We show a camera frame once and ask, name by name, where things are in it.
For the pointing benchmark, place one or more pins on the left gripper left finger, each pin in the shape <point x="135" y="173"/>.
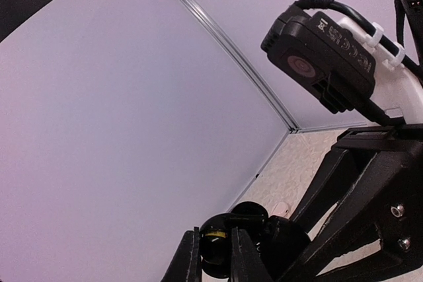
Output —
<point x="185" y="265"/>

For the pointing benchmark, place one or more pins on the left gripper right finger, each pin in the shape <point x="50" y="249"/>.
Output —
<point x="246" y="265"/>

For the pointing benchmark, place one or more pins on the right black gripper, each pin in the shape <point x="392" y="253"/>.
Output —
<point x="369" y="188"/>

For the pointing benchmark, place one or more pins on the black earbud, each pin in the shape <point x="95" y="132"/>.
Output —
<point x="215" y="247"/>

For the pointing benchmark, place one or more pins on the pink earbud charging case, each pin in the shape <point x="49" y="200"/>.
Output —
<point x="281" y="209"/>

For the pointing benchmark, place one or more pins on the right aluminium corner post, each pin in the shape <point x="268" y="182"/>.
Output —
<point x="235" y="53"/>

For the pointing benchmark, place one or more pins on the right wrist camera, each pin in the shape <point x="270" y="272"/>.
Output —
<point x="344" y="67"/>

